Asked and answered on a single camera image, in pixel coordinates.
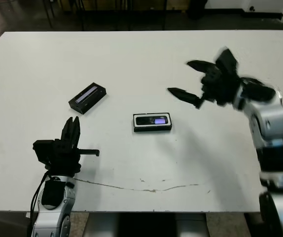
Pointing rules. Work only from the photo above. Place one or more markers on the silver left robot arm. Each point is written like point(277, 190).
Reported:
point(47, 222)

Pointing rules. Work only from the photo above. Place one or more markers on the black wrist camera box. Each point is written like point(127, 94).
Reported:
point(227, 60)
point(43, 150)

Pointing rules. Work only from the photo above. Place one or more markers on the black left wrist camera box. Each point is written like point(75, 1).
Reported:
point(43, 150)

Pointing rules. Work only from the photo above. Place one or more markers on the black box lid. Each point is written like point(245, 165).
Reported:
point(88, 100)

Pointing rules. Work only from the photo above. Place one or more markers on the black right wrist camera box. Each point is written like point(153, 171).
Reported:
point(227, 60)

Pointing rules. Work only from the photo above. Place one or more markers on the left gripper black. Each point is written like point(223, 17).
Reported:
point(66, 158)

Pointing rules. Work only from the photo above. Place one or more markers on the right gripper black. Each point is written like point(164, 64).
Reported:
point(220, 89)

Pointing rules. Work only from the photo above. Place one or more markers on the black box white inlay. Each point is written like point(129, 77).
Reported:
point(134, 128)

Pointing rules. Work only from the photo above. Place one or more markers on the small black camera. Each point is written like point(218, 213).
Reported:
point(146, 121)

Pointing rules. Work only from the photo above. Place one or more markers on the black waste bin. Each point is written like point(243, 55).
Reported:
point(197, 9)

